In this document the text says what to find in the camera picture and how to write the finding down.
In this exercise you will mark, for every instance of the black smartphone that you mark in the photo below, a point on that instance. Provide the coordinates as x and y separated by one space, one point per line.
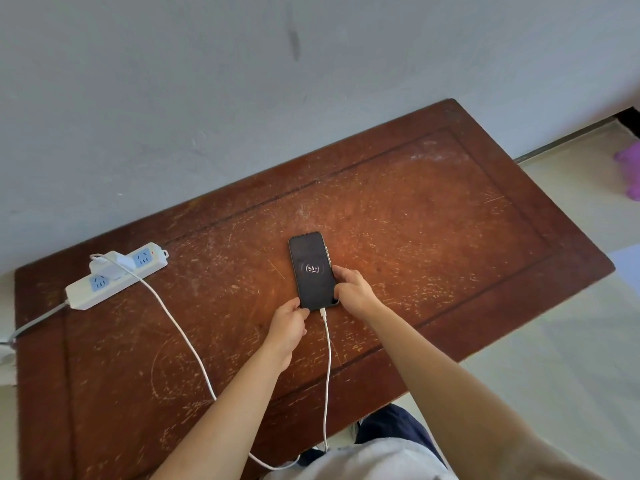
312 269

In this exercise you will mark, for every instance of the person's right forearm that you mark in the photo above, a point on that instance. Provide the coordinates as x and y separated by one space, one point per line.
465 399

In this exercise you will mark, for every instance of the person's left hand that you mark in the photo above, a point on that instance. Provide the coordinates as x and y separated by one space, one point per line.
285 334

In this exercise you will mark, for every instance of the white charger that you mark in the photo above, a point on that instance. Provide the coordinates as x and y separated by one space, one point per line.
117 264

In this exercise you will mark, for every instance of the navy shorts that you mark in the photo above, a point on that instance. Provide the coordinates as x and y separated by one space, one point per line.
395 427

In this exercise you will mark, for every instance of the person's left forearm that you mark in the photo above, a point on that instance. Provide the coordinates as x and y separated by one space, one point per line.
225 424

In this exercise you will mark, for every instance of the white shirt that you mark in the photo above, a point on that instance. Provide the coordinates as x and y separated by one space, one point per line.
365 464

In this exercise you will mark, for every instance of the purple plastic stool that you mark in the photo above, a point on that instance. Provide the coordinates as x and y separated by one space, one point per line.
631 169

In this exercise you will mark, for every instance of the white power strip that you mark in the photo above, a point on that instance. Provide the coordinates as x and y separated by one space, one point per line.
85 294

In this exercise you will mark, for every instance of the brown wooden table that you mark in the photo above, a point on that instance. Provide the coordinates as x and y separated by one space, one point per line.
425 219

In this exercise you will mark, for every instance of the person's right hand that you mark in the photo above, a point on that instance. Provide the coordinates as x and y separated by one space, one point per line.
357 294

